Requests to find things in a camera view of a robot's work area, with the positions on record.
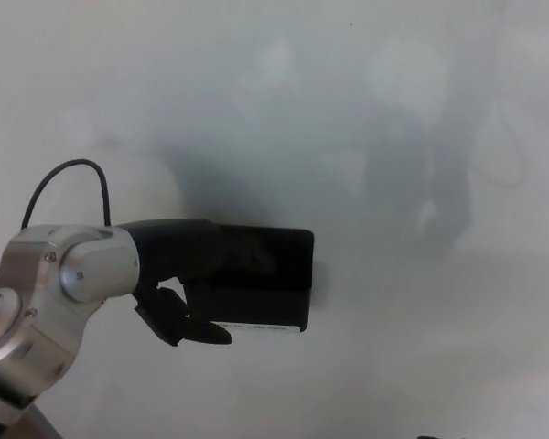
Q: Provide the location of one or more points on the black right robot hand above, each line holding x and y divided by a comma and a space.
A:
439, 437

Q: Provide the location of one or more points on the black magnetic marker holder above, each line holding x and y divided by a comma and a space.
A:
283, 274

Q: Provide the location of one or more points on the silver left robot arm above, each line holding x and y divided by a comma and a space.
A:
41, 292

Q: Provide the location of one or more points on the white whiteboard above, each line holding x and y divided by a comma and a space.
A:
393, 137

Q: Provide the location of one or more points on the grey whiteboard frame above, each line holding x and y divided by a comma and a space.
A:
43, 423

